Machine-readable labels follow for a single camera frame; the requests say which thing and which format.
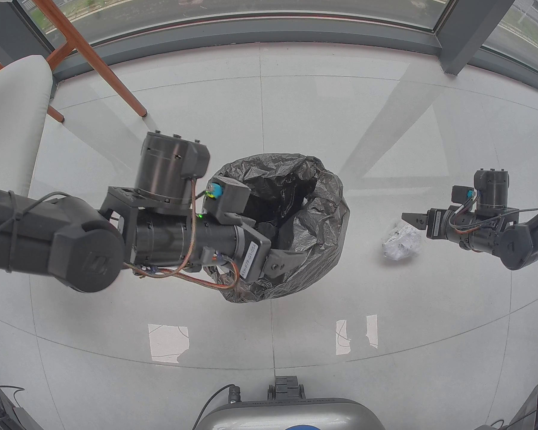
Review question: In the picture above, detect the crumpled white printed wrapper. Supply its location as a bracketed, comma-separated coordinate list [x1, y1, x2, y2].
[382, 221, 423, 262]

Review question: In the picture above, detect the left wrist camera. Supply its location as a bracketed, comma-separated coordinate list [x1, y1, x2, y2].
[204, 176, 252, 224]

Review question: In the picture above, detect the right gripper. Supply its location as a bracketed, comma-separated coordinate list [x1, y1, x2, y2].
[426, 206, 499, 253]

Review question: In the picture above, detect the wooden chair with white cushions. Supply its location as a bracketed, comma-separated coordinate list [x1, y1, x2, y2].
[0, 0, 149, 205]

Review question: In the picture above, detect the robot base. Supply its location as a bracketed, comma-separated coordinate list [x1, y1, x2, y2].
[198, 374, 387, 430]

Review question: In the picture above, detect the black cable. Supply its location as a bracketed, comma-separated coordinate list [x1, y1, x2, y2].
[191, 384, 242, 430]

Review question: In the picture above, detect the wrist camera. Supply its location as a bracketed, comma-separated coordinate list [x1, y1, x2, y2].
[204, 176, 252, 224]
[451, 185, 476, 216]

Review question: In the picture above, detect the black plastic bag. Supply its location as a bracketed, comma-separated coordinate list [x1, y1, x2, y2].
[210, 152, 351, 304]

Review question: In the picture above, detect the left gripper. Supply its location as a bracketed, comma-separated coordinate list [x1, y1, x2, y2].
[129, 213, 315, 284]

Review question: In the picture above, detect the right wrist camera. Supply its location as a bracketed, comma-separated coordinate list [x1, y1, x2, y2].
[451, 185, 476, 216]

